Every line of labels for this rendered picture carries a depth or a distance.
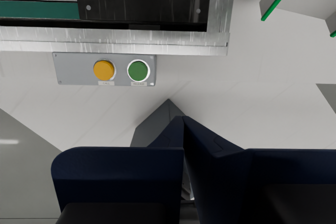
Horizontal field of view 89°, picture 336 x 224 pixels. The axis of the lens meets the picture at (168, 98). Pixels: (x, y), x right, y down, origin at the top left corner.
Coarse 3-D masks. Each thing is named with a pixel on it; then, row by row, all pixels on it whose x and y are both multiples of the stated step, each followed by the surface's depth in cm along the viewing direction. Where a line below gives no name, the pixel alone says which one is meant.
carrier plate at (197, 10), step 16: (80, 0) 31; (96, 0) 31; (112, 0) 31; (128, 0) 31; (144, 0) 31; (160, 0) 31; (176, 0) 31; (192, 0) 31; (208, 0) 31; (80, 16) 31; (96, 16) 31; (112, 16) 32; (128, 16) 32; (144, 16) 32; (160, 16) 32; (176, 16) 32; (192, 16) 32
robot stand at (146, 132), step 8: (168, 104) 44; (152, 112) 50; (160, 112) 44; (168, 112) 40; (176, 112) 44; (144, 120) 50; (152, 120) 44; (160, 120) 40; (168, 120) 36; (136, 128) 50; (144, 128) 44; (152, 128) 40; (160, 128) 36; (136, 136) 45; (144, 136) 40; (152, 136) 36; (136, 144) 40; (144, 144) 36; (184, 160) 32; (184, 168) 33; (192, 192) 35
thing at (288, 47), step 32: (32, 0) 40; (256, 0) 41; (256, 32) 43; (288, 32) 44; (320, 32) 44; (0, 64) 45; (32, 64) 45; (160, 64) 46; (192, 64) 46; (224, 64) 46; (256, 64) 46; (288, 64) 46; (320, 64) 46
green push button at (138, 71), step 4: (132, 64) 34; (136, 64) 34; (140, 64) 34; (144, 64) 35; (128, 68) 35; (132, 68) 35; (136, 68) 35; (140, 68) 35; (144, 68) 35; (128, 72) 35; (132, 72) 35; (136, 72) 35; (140, 72) 35; (144, 72) 35; (132, 76) 35; (136, 76) 35; (140, 76) 35; (144, 76) 35; (136, 80) 36; (140, 80) 36
